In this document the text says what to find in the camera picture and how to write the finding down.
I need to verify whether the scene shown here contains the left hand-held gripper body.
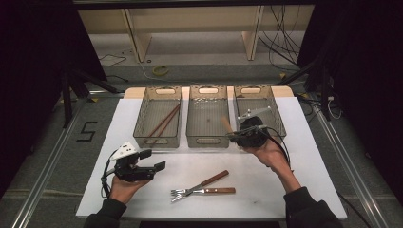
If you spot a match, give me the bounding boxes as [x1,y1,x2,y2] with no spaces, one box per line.
[109,142,156,183]

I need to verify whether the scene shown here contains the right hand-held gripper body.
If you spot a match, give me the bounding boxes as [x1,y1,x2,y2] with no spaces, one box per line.
[226,105,273,149]

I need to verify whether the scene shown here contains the brown wooden chopstick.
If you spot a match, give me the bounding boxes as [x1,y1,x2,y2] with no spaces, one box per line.
[147,104,181,138]
[151,107,182,147]

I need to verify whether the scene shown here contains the smoky transparent plastic bin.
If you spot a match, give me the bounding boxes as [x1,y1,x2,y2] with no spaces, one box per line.
[132,85,183,149]
[185,85,231,149]
[233,85,288,148]

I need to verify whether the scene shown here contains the fork with dark wooden handle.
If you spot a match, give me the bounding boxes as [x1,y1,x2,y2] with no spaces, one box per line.
[170,169,230,203]

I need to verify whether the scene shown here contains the fork with light wooden handle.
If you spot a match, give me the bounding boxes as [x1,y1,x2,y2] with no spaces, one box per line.
[170,187,237,197]

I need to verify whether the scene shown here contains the person's left hand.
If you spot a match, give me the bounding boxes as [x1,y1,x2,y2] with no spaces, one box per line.
[108,175,151,205]

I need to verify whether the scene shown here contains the person's right hand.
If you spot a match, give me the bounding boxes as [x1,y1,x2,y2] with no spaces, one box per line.
[250,139,291,175]

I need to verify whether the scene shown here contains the black metal stand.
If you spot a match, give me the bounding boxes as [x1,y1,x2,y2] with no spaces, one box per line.
[61,67,119,128]
[277,56,334,122]

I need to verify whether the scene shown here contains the yellow tape roll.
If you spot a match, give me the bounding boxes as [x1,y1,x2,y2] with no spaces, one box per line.
[152,65,170,77]

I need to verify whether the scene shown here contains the light wooden shelf unit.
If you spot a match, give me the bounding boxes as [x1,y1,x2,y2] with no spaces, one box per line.
[77,4,316,64]

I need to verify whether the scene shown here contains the black curtain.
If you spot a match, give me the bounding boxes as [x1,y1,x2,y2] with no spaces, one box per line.
[297,0,403,198]
[0,0,107,198]

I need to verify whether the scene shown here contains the left hand-held gripper cable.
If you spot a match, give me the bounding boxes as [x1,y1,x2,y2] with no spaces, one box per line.
[100,151,119,199]

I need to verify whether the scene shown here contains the hand-held gripper cable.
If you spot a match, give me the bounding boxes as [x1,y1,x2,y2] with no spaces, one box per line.
[100,151,119,199]
[265,125,294,174]

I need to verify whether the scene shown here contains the right hand-held gripper cable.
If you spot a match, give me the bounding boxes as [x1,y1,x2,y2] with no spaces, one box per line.
[265,125,294,174]

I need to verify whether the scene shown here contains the thin white floor cable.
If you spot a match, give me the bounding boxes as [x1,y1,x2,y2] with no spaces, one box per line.
[137,59,160,81]

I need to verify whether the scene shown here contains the aluminium floor rail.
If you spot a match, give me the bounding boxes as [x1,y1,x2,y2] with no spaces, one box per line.
[312,104,389,228]
[10,98,91,228]

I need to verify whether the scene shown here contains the bundle of black cables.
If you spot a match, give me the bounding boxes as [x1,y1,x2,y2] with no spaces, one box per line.
[258,4,302,72]

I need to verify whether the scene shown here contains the thin black floor cable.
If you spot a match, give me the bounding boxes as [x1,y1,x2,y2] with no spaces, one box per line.
[98,53,127,67]

